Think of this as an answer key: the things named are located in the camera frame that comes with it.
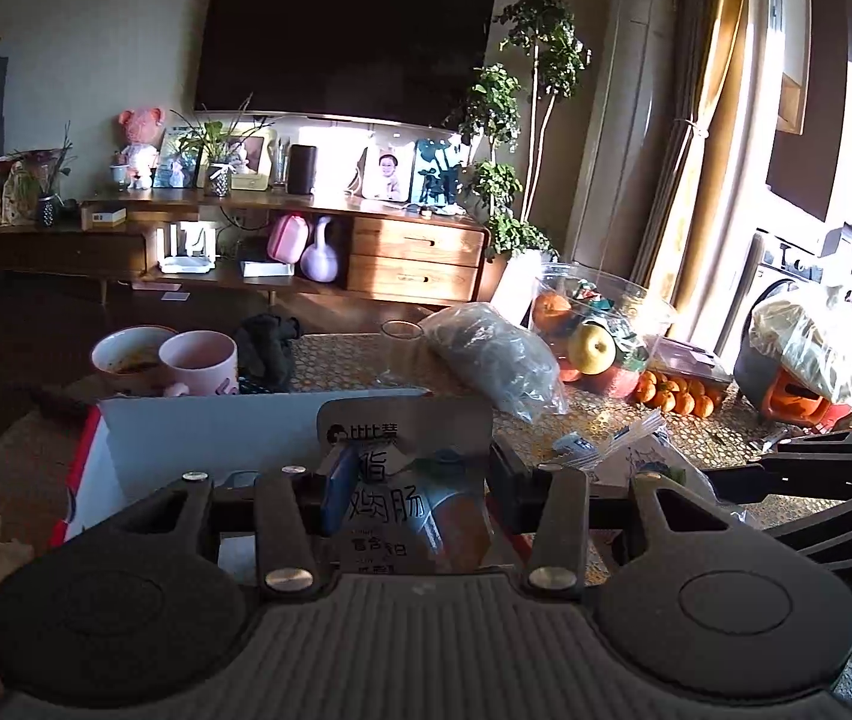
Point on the pink plush bear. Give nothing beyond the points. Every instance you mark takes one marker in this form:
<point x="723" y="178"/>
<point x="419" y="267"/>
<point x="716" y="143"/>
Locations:
<point x="139" y="146"/>

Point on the grey filled plastic bag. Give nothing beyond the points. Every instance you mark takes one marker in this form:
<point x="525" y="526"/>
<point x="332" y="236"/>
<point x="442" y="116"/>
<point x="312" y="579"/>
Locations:
<point x="493" y="360"/>

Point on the red dotted white bowl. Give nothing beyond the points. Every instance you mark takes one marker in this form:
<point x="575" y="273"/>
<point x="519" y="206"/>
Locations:
<point x="122" y="360"/>

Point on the blue floral picture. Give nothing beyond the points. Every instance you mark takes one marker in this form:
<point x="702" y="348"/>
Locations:
<point x="437" y="176"/>

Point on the tall leafy indoor tree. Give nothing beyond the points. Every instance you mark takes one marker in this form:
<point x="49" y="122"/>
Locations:
<point x="538" y="90"/>

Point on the white orange sausage packet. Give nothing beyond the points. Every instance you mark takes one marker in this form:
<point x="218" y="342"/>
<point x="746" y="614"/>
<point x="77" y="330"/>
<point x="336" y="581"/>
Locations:
<point x="403" y="495"/>

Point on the red cardboard box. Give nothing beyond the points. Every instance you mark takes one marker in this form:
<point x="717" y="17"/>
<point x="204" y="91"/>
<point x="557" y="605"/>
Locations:
<point x="208" y="427"/>

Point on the clear plastic tray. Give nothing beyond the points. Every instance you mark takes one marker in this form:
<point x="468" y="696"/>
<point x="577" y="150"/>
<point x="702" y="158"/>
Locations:
<point x="688" y="360"/>

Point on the beige curtain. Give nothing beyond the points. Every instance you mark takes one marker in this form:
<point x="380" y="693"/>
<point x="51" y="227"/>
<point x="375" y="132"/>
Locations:
<point x="711" y="127"/>

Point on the portrait photo frame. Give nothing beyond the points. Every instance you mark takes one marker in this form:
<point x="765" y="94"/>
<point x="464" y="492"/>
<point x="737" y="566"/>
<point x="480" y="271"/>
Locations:
<point x="387" y="172"/>

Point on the wooden television cabinet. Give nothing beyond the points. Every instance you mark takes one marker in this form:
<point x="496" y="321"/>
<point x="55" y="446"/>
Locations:
<point x="411" y="255"/>

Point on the clear plastic fruit bowl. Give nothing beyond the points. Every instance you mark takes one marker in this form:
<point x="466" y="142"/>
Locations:
<point x="621" y="300"/>

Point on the clear drinking glass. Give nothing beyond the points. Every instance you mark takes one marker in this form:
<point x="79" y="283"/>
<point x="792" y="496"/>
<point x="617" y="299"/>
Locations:
<point x="402" y="356"/>

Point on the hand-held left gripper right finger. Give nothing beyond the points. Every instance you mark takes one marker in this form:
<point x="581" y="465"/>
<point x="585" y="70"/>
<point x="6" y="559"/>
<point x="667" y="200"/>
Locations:
<point x="505" y="480"/>

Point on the small dark vase with twigs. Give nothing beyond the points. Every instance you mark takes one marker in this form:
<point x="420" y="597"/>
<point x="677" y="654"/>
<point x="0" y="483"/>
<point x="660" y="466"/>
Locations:
<point x="47" y="195"/>

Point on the black television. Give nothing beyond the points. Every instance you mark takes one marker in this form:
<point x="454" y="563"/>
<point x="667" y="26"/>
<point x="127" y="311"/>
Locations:
<point x="343" y="45"/>

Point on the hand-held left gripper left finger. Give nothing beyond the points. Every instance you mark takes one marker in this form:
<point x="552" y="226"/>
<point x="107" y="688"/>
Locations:
<point x="337" y="487"/>

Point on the pink mug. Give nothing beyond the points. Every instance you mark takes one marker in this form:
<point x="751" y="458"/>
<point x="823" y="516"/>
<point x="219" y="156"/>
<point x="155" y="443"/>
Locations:
<point x="201" y="364"/>

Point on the white standing air conditioner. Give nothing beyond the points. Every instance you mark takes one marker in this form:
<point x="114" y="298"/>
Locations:
<point x="621" y="112"/>

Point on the potted green houseplant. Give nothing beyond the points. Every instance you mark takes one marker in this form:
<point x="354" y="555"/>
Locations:
<point x="216" y="142"/>

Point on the blue photo frame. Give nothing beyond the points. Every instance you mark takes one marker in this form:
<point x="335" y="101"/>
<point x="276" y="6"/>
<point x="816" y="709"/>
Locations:
<point x="175" y="161"/>

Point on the pile of tangerines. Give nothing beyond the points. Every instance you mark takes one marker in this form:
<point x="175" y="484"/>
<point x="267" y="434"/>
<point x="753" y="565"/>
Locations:
<point x="677" y="394"/>

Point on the green photo frame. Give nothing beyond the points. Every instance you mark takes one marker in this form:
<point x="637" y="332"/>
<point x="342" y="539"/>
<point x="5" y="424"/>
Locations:
<point x="255" y="161"/>

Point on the pink bag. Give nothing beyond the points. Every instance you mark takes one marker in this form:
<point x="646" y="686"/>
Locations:
<point x="287" y="238"/>

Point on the purple vase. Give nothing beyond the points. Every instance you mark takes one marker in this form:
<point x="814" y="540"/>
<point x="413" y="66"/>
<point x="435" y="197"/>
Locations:
<point x="319" y="259"/>

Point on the black cloth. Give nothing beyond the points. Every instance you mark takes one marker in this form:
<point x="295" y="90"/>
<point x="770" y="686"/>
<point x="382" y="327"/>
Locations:
<point x="265" y="349"/>

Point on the black speaker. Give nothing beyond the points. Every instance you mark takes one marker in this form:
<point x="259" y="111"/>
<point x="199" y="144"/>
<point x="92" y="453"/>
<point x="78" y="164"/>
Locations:
<point x="302" y="169"/>

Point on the cardboard box on cabinet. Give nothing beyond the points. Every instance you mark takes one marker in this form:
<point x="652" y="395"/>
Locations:
<point x="103" y="216"/>

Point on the orange fruit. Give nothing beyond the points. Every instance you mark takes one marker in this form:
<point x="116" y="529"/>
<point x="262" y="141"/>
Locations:
<point x="552" y="311"/>

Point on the white router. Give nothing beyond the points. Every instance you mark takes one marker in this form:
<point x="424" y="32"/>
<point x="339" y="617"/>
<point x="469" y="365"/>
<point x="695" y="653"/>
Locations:
<point x="187" y="251"/>

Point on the flat white box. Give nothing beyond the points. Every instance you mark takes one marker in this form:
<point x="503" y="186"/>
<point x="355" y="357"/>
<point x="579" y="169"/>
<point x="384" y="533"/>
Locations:
<point x="267" y="268"/>

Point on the crumpled white tissue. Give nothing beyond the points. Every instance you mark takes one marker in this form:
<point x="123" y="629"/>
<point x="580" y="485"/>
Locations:
<point x="6" y="551"/>

